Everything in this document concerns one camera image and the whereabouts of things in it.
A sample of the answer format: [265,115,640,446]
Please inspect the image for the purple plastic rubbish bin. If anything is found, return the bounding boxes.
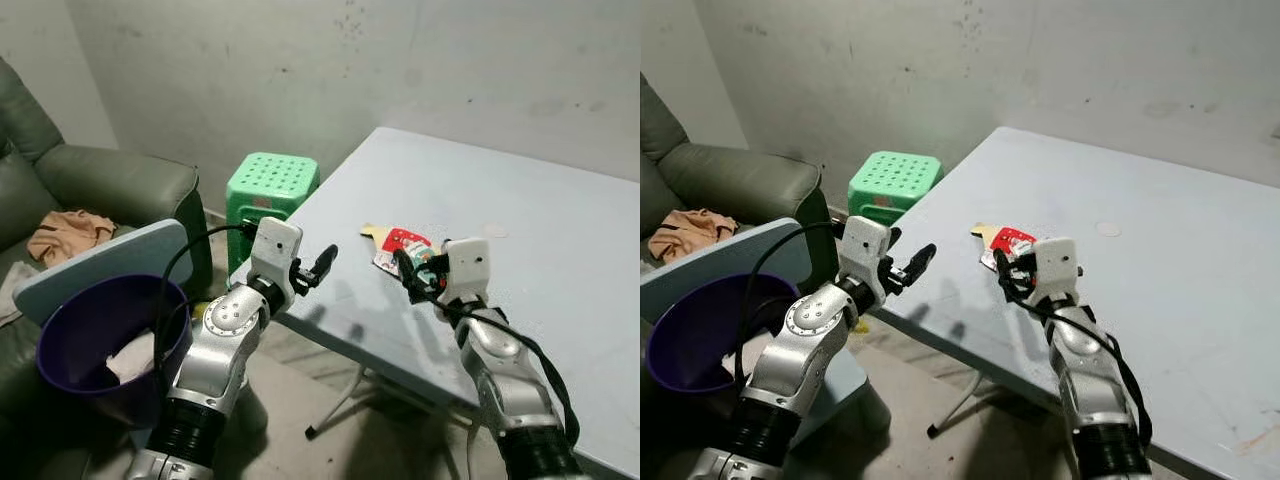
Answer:
[36,272,194,429]
[645,271,804,397]

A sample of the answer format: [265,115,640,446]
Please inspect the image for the red white snack wrapper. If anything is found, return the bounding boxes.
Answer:
[969,221,1041,273]
[360,222,447,278]

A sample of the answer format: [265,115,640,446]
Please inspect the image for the green plastic stool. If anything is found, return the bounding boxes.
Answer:
[225,151,322,277]
[847,150,944,229]

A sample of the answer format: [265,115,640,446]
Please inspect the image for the white metal table leg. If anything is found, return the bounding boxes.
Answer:
[304,364,369,440]
[926,368,989,440]

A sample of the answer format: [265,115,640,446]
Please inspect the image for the white crumpled paper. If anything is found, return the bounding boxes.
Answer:
[104,328,163,387]
[720,342,766,389]

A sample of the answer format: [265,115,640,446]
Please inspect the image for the green leather sofa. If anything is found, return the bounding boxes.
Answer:
[0,55,214,480]
[640,74,841,293]

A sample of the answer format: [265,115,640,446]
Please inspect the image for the peach crumpled cloth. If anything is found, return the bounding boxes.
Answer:
[26,209,117,269]
[647,207,739,264]

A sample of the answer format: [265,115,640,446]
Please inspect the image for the white cloth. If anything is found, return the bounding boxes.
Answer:
[0,261,39,328]

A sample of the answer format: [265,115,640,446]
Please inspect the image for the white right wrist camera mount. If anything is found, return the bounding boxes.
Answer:
[1032,238,1084,307]
[437,238,491,307]

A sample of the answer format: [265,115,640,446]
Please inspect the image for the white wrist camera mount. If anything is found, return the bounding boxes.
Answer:
[437,238,491,307]
[247,216,304,301]
[1032,238,1084,307]
[837,214,894,297]

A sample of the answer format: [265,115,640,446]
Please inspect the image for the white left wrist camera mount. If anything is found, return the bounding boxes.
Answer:
[837,214,894,297]
[247,216,304,301]

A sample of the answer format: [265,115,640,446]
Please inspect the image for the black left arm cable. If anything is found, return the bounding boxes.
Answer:
[732,220,851,393]
[153,223,259,401]

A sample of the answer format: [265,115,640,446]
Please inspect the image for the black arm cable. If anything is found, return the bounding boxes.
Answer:
[732,220,851,393]
[153,223,259,401]
[428,296,582,447]
[1018,296,1154,447]

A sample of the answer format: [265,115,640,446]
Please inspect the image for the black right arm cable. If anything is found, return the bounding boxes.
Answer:
[428,296,582,447]
[1018,296,1154,447]

